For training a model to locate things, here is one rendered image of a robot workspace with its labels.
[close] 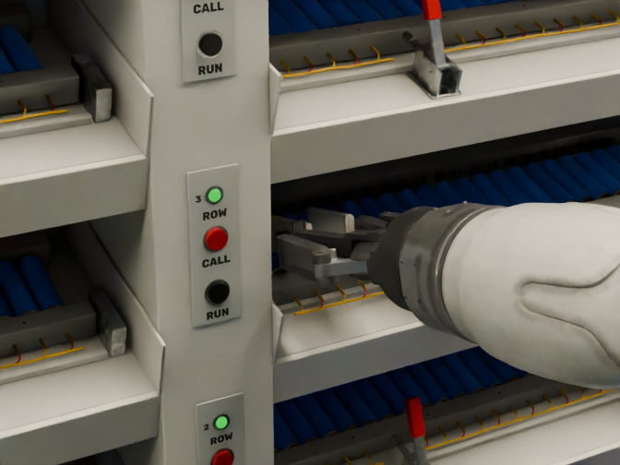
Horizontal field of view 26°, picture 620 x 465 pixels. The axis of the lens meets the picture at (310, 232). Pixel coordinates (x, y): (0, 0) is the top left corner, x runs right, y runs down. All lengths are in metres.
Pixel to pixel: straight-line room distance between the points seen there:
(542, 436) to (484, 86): 0.39
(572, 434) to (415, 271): 0.49
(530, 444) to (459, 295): 0.50
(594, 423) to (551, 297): 0.60
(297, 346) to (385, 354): 0.08
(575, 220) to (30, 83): 0.40
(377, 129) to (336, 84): 0.05
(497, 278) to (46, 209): 0.32
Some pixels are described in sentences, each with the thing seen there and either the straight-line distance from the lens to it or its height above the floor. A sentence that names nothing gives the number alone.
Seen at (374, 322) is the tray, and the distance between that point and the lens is 1.10.
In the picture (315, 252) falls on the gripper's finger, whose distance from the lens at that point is 0.95.
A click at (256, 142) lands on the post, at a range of 0.97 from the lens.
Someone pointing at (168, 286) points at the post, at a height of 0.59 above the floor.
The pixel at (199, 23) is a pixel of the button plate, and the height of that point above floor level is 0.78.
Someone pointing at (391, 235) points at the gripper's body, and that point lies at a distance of 0.92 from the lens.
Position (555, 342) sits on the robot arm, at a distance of 0.76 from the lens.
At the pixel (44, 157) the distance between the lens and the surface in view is 0.93.
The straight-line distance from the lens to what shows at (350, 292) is 1.12.
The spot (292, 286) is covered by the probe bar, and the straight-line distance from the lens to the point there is 1.09.
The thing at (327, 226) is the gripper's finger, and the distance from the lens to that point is 1.10.
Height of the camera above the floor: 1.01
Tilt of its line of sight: 23 degrees down
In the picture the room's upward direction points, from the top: straight up
